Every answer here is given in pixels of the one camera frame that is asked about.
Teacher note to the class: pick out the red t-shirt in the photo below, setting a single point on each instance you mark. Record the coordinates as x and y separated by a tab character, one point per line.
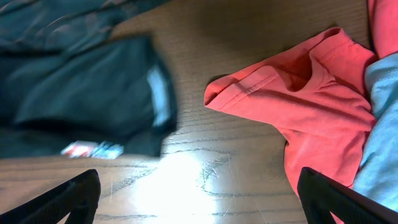
315	95

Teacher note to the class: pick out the light blue t-shirt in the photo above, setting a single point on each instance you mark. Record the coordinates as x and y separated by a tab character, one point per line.
377	176

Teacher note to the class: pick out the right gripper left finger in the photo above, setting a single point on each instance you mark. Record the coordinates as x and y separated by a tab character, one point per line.
77	199

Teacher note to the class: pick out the black printed cycling jersey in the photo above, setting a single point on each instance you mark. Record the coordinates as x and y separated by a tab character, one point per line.
66	88

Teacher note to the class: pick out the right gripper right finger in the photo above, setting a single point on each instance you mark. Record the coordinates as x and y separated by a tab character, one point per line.
323	199

